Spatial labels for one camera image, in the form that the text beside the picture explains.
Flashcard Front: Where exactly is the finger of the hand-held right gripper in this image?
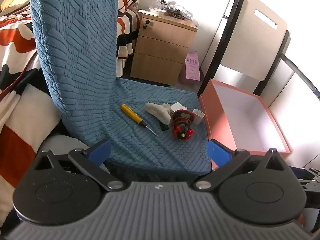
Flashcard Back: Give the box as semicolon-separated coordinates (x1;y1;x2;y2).
290;166;320;207

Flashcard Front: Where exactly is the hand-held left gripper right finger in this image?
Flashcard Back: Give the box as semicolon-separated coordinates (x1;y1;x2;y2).
192;139;291;192

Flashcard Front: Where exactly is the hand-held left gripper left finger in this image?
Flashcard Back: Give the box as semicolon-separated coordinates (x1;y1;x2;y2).
34;139;126;192

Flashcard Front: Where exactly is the orange cardboard box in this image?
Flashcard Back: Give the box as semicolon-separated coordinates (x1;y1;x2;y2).
198;78;292;172

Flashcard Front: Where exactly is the white plug adapter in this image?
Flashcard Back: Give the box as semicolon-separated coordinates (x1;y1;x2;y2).
192;108;206;126

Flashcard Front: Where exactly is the yellow handled screwdriver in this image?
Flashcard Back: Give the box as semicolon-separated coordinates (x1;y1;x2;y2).
121;104;158;137

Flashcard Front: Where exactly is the red and black device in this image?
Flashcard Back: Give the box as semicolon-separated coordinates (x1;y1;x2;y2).
171;109;196;142

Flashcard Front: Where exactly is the square white charger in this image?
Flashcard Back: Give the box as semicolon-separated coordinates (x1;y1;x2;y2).
170;102;188;116

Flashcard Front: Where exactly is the white fluffy hair clip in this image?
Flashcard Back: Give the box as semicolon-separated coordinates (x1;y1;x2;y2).
145;102;172;132

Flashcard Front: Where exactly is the pink paper bag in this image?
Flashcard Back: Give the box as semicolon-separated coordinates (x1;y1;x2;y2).
180;51;202;85

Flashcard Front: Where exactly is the black curved metal bar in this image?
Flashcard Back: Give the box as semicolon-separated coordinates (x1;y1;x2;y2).
280;54;320;98

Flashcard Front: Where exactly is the beige black framed folding chair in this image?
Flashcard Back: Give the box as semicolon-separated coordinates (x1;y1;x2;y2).
197;0;290;98

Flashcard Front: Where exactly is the wooden bedside cabinet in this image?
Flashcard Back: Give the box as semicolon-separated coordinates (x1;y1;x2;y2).
130;12;198;86

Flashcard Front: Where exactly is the striped bed blanket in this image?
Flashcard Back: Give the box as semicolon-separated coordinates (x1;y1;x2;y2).
0;0;142;170

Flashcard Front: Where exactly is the clutter on nightstand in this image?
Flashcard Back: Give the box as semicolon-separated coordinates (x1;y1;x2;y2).
175;5;199;27

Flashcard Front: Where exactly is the white tray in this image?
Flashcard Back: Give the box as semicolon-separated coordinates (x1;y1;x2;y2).
138;7;166;16

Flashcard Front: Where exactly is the group of small bottles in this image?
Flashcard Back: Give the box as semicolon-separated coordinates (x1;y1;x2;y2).
155;0;181;12

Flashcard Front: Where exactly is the yellow pillow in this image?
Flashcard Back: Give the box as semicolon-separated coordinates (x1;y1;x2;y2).
0;0;31;12

